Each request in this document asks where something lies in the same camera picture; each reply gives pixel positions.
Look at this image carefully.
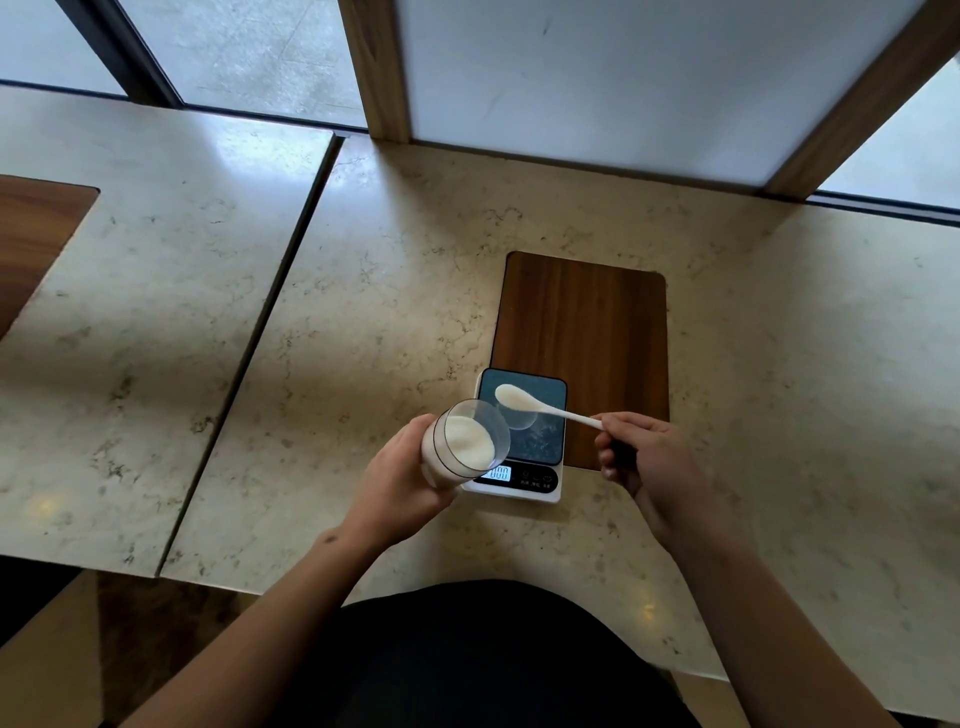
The person's black clothing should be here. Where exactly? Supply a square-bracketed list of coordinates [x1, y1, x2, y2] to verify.
[266, 579, 704, 728]

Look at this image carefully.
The person's right forearm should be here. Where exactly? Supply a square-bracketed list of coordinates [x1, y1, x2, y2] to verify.
[663, 517, 901, 728]

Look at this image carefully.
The wooden partition post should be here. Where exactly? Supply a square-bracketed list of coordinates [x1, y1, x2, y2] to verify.
[762, 0, 960, 203]
[336, 0, 413, 146]

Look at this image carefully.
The white digital kitchen scale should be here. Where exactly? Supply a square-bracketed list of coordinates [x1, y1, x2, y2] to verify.
[460, 366, 570, 505]

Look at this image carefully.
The person's left forearm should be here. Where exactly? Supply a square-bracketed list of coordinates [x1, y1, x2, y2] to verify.
[120, 525, 370, 728]

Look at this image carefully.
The clear plastic cup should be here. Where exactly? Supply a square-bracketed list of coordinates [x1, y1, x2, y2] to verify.
[420, 399, 513, 493]

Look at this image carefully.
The dark wooden table inlay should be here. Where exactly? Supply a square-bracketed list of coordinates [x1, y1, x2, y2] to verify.
[489, 251, 671, 473]

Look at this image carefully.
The white powder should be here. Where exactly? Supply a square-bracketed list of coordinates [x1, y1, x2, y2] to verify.
[444, 416, 497, 471]

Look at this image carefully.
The white partition panel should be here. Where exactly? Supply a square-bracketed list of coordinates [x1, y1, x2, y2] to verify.
[396, 0, 930, 190]

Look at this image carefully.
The dark window frame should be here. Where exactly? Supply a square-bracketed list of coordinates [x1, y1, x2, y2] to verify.
[55, 0, 183, 108]

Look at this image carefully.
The person's right hand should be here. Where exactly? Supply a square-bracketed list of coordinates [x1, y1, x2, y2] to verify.
[593, 411, 723, 558]

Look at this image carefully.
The person's left hand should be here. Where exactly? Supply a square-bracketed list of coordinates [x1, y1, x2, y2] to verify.
[339, 413, 460, 554]

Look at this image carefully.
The white plastic spoon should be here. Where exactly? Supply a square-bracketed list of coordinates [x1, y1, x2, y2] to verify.
[494, 383, 606, 432]

